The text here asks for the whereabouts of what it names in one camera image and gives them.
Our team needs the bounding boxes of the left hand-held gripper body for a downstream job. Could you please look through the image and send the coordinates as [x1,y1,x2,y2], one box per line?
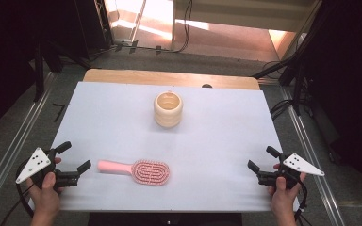
[15,147,80,189]

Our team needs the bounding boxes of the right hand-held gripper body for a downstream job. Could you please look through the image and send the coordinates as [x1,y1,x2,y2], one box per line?
[257,153,325,190]

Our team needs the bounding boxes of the pink hairbrush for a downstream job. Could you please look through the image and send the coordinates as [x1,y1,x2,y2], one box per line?
[97,159,172,186]

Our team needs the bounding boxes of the cream ribbed cup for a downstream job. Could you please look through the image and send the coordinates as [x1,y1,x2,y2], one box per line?
[153,90,184,129]

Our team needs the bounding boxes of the person's left hand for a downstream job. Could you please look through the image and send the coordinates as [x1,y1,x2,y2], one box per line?
[26,171,63,218]

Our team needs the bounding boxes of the person's right hand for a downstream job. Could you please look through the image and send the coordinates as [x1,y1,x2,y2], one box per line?
[268,172,307,217]

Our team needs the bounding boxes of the black metal stand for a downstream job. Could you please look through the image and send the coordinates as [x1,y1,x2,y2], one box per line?
[32,39,46,103]
[251,56,305,117]

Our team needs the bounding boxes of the dark curtain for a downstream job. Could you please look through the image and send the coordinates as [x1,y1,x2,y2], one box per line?
[0,0,114,142]
[301,0,362,202]

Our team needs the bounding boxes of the light wooden pole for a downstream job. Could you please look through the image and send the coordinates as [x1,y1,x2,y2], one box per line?
[130,0,148,43]

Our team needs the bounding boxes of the metal floor rail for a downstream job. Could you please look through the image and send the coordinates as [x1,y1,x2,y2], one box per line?
[279,86,348,226]
[0,71,59,218]

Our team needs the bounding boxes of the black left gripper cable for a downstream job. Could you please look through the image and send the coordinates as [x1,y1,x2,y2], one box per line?
[0,158,37,226]

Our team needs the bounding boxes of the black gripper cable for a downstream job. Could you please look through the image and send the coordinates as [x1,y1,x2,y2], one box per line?
[293,180,310,226]
[0,158,37,226]

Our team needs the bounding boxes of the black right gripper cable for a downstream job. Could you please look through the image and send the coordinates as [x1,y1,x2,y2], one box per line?
[293,180,310,226]

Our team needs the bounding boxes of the black floor cables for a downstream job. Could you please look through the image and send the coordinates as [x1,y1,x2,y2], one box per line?
[269,98,296,121]

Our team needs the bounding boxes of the hanging black cable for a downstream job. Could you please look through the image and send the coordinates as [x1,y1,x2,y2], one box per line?
[156,0,194,55]

